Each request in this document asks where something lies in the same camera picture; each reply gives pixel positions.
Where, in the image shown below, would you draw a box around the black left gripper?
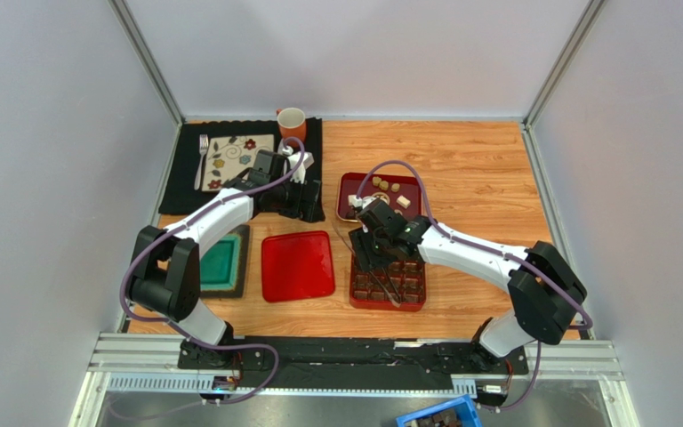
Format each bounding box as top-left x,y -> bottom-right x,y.
269,174 -> 325,223

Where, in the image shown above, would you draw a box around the metal serving tongs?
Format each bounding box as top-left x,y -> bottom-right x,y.
366,269 -> 405,310

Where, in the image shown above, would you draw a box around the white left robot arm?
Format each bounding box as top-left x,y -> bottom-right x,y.
119,147 -> 325,350

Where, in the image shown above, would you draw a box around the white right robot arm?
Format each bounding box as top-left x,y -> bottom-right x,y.
350,197 -> 587,359

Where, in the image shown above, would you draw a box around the red chocolate serving tray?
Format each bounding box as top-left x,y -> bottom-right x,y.
336,172 -> 422,222

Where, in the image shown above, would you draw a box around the white square chocolate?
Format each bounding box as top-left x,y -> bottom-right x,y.
348,194 -> 361,206

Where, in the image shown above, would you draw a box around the red chocolate box with tray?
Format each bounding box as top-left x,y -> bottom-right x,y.
349,252 -> 427,312

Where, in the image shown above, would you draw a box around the floral square plate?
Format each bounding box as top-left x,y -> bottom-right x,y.
197,134 -> 276,193

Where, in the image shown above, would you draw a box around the orange mug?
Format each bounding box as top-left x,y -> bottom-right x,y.
276,108 -> 307,149

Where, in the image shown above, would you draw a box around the silver fork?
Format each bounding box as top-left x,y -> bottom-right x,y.
193,134 -> 210,191

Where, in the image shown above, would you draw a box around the red tin lid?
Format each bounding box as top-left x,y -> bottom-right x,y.
261,230 -> 335,303

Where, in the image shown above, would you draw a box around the black cloth placemat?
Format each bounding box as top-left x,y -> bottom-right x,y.
157,117 -> 325,224

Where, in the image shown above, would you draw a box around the turquoise glazed dark plate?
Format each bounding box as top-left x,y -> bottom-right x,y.
200,225 -> 251,299

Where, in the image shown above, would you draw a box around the blue plastic bin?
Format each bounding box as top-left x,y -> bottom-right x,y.
396,395 -> 483,427

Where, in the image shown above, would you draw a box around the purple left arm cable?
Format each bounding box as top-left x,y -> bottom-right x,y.
117,135 -> 307,407

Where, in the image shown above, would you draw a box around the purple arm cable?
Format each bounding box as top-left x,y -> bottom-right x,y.
353,159 -> 594,413
117,135 -> 307,407

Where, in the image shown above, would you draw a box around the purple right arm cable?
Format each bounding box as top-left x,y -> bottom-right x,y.
353,159 -> 594,413

